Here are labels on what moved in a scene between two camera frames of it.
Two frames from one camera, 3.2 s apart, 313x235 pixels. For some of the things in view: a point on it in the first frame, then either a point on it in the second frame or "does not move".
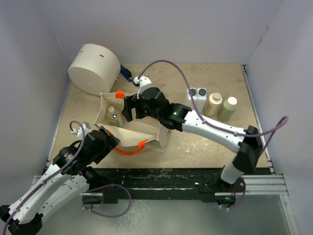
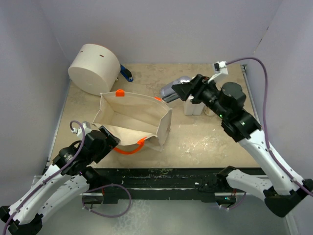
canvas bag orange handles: x=131 y=134 does not move
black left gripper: x=109 y=144 does not move
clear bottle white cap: x=111 y=111 → x=167 y=94
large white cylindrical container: x=95 y=69 does not move
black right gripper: x=130 y=103 → x=195 y=87
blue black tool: x=126 y=73 does not move
